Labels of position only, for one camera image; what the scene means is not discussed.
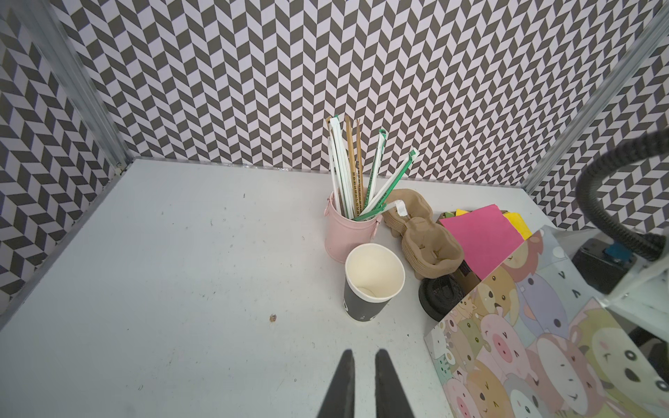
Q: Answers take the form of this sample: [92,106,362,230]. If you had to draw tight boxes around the aluminium corner post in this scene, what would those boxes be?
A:
[522,1,668,194]
[1,1,133,174]

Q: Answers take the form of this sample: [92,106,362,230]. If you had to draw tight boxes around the wooden stir stick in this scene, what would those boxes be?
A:
[345,116,363,217]

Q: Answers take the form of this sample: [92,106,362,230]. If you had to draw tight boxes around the stacked pulp cup carriers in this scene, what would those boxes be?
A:
[383,189,464,280]

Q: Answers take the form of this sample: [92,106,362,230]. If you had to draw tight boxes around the magenta paper napkin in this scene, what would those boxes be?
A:
[438,205,524,280]

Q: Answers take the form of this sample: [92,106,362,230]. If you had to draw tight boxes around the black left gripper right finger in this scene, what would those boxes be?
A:
[375,349,414,418]

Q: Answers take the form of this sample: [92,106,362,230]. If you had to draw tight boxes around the pink metal straw bucket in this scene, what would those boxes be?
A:
[324,194,383,263]

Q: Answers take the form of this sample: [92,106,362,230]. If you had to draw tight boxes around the cartoon animal paper gift bag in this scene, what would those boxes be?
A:
[425,227,668,417]

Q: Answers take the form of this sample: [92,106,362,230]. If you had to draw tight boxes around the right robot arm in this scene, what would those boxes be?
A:
[575,129,668,345]

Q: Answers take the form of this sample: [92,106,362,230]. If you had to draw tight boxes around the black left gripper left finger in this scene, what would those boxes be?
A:
[317,349,355,418]

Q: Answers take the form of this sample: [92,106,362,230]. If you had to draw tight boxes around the aluminium corner post left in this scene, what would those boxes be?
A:
[1,1,133,174]

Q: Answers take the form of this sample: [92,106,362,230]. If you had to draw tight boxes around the green straw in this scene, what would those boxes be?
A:
[355,148,419,221]

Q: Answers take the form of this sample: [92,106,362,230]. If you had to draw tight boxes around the black sleeved paper cup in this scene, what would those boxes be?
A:
[343,243,406,322]

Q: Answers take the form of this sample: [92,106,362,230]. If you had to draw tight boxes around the aluminium corner post right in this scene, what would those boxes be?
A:
[522,1,668,194]

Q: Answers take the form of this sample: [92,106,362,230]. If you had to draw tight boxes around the black plastic cup lid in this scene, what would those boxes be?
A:
[418,274,465,322]

